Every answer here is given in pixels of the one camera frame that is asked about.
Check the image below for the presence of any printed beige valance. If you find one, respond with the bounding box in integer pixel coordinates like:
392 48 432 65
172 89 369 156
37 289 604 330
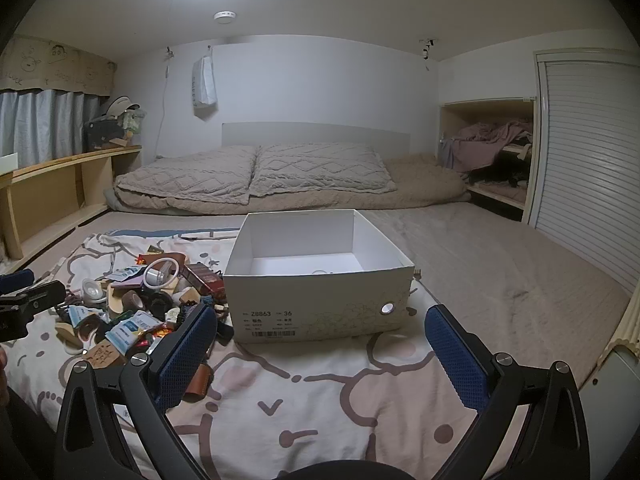
0 35 117 96

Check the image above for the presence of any black bag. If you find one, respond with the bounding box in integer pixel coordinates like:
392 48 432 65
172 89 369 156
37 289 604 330
82 115 128 150

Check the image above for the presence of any brown leather wallet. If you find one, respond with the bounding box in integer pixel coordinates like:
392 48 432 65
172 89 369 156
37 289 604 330
137 252 188 266

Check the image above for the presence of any blue white sachet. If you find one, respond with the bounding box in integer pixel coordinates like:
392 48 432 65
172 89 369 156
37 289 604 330
105 310 163 353

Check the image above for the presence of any wooden shelf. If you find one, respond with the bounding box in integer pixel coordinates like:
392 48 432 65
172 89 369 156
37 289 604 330
0 144 143 261

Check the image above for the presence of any green plush toy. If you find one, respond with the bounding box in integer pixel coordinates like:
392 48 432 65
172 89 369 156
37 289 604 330
122 107 147 136

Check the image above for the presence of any printed blanket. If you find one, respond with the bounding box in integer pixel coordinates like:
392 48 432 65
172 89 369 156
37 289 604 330
0 229 538 480

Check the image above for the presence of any brown leather strap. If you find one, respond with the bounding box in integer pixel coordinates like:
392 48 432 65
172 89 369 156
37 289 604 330
185 360 212 401

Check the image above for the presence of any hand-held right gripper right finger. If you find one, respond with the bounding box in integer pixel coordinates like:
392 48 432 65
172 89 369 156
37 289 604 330
424 304 591 480

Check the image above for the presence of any carved wooden box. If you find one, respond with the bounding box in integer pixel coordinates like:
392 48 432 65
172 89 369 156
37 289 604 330
82 341 126 368

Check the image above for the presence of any red box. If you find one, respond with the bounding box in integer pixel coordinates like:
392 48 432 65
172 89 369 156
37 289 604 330
180 262 226 296

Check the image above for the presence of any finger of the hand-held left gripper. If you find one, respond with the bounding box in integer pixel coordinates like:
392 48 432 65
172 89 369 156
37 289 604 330
0 269 36 295
0 280 67 313

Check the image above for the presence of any white paper bag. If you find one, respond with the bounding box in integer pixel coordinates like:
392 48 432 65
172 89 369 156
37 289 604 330
191 45 218 111

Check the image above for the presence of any white cardboard box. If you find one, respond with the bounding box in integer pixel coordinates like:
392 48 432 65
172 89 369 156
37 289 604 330
222 208 416 345

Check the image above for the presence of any beige fleece duvet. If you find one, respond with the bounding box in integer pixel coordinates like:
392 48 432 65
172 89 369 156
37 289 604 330
115 152 471 216

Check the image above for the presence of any grey curtain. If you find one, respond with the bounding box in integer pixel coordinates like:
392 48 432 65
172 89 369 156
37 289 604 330
0 89 101 168

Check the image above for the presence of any grey quilted pillow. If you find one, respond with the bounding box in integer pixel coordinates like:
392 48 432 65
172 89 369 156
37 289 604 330
116 146 258 206
248 142 398 197

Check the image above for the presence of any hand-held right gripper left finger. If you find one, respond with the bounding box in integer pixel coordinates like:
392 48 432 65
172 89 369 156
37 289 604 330
52 304 219 480

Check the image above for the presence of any black tape roll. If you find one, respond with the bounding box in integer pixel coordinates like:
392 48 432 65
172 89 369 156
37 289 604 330
147 294 173 318

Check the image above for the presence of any wooden closet niche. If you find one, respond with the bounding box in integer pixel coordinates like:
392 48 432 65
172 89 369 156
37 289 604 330
439 97 536 221

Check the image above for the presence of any white cap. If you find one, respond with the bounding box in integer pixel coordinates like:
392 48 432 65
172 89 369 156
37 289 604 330
97 95 141 118

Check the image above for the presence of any white cable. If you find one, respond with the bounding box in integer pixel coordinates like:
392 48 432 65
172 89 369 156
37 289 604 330
156 52 172 157

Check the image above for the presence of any pink clothes pile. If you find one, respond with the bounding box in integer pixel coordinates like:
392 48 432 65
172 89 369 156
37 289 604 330
442 120 533 173

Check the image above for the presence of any white round ring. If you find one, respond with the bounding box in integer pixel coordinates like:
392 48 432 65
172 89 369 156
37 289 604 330
142 257 181 291

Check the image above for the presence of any white shutter door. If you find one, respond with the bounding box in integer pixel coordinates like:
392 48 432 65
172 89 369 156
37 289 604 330
522 50 640 296

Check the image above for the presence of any white round tin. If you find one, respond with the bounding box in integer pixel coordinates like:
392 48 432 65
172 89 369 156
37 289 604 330
81 279 108 306

